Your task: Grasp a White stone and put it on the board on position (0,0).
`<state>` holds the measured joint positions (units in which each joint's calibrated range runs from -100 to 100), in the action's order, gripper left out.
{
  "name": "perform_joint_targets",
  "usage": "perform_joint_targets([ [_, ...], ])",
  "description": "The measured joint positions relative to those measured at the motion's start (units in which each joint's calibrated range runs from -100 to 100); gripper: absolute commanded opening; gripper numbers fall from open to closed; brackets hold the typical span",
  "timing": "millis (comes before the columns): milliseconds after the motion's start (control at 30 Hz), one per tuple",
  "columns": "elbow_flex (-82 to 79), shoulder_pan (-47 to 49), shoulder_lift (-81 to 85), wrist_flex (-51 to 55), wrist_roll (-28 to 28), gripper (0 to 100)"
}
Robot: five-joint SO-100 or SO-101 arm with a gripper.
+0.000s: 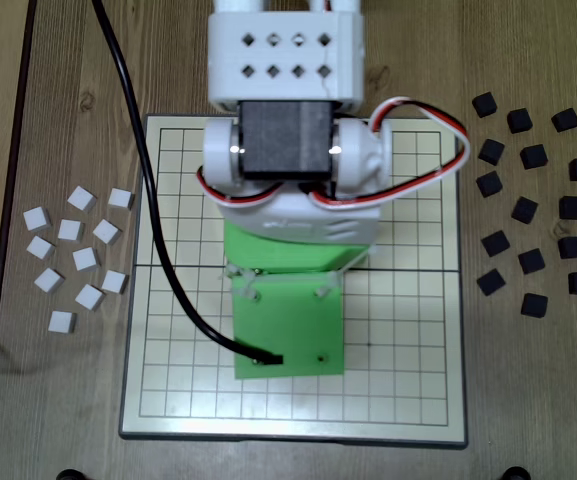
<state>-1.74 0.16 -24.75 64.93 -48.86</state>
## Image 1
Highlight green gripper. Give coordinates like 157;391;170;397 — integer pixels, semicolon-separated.
222;219;370;276

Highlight white folding go board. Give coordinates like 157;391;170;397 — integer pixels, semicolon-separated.
117;112;469;450

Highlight white square stone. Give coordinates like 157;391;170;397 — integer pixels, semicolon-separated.
71;246;102;273
33;267;66;295
91;218;122;246
66;184;98;213
106;187;135;211
25;235;57;262
57;218;86;243
22;206;52;233
47;310;78;335
100;269;130;295
74;283;106;312

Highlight black table edge trim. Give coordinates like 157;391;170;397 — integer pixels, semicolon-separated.
0;0;39;480

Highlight black camera cable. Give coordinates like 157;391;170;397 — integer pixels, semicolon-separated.
90;0;285;366

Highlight red white black servo wires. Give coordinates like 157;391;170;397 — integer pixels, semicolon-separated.
195;96;472;212

